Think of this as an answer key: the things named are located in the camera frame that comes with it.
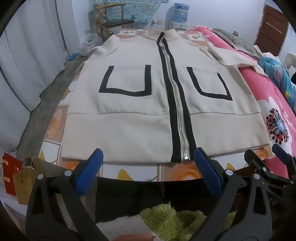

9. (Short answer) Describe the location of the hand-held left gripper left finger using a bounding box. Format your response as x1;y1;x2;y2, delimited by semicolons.
25;148;109;241

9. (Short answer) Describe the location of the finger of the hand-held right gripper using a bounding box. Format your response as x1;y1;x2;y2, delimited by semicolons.
244;149;289;186
272;144;296;179

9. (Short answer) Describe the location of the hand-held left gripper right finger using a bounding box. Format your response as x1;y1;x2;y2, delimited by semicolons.
187;148;273;241

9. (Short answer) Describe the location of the cream jacket with black trim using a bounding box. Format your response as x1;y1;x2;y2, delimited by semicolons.
61;29;270;164

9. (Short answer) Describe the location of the pink floral blanket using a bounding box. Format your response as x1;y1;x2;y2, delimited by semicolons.
190;25;296;181

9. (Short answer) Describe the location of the green white fleece clothing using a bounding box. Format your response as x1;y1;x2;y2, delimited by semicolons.
96;203;236;241

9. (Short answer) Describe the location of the brown paper bag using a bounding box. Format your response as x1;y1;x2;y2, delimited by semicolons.
13;158;60;205

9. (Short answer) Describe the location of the red paper bag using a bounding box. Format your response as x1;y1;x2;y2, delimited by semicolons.
2;152;18;196

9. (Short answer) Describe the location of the blue floral cloth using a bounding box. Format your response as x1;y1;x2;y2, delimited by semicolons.
258;56;296;105

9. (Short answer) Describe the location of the white plush cloth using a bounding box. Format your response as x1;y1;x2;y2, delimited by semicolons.
281;52;296;71

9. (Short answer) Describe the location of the pale pink cloth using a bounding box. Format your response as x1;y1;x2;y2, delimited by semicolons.
253;45;281;61

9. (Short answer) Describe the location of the brown wooden door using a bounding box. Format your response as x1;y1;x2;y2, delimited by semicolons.
254;5;289;57

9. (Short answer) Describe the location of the white plastic bag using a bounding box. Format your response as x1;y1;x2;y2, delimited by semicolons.
80;32;102;56

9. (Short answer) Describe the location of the white curtain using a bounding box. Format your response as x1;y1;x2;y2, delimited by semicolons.
0;0;70;151

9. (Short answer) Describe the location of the wooden chair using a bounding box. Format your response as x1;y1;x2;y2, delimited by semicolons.
96;3;136;39

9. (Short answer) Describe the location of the teal patterned wall cloth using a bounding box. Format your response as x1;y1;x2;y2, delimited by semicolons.
89;0;169;24

